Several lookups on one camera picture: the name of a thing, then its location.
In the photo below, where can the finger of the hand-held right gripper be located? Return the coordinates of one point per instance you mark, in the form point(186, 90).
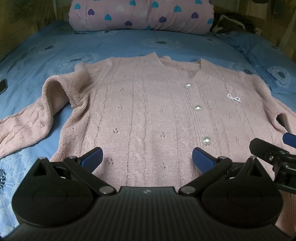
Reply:
point(290, 139)
point(266, 147)

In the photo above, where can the blue dandelion-print pillow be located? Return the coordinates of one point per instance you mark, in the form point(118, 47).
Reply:
point(266, 58)

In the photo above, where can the pink heart-print rolled quilt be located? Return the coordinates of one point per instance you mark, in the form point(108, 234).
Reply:
point(138, 16)

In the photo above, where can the dark cloth with white trim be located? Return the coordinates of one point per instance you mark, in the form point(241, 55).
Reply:
point(233, 22)

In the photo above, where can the black phone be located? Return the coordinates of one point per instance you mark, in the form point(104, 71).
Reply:
point(2, 86)

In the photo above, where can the blue dandelion-print bedsheet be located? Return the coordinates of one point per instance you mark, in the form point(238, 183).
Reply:
point(69, 51)

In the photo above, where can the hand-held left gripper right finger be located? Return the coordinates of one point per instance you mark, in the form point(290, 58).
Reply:
point(203, 160)

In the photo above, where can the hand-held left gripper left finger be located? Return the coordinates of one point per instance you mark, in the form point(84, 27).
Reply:
point(92, 159)

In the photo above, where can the pink knit cardigan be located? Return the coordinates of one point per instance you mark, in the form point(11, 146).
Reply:
point(143, 111)

